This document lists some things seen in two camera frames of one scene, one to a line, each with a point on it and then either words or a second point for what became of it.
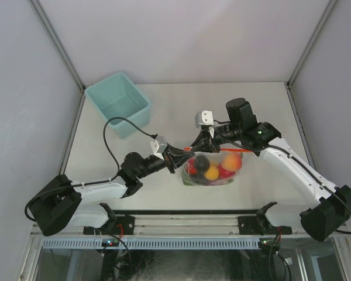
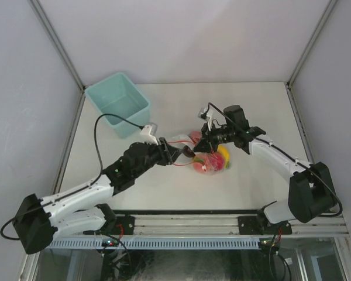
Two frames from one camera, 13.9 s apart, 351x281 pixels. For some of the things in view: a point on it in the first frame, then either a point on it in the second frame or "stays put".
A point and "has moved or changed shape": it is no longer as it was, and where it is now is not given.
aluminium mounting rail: [188, 224] stays put
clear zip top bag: [212, 168] has moved or changed shape
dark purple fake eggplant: [202, 163] has moved or changed shape
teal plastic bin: [116, 96] stays put
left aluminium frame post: [39, 11] stays put
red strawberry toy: [231, 162] -> [199, 165]
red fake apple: [224, 174] -> [216, 161]
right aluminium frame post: [305, 54] stays put
